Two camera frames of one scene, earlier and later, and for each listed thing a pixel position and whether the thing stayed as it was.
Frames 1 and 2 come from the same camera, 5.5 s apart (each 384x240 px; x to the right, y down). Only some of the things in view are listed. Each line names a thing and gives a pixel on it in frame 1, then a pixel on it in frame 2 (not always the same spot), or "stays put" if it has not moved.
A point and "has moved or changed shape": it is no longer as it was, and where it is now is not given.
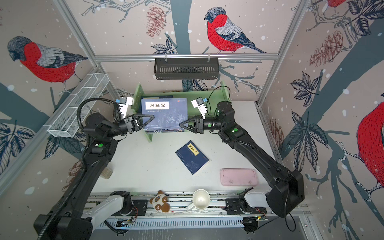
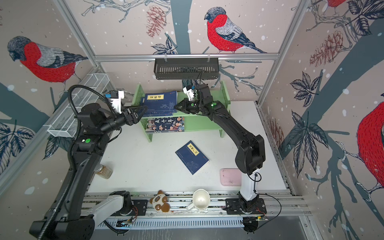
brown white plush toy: (159, 201) stays put
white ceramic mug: (201, 200) stays put
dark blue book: (168, 113) has moved or changed shape
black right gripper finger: (182, 124) → (181, 106)
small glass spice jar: (106, 173) stays put
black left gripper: (133, 124) → (132, 118)
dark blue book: (193, 158) stays put
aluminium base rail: (140, 212) stays put
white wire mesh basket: (72, 116) stays put
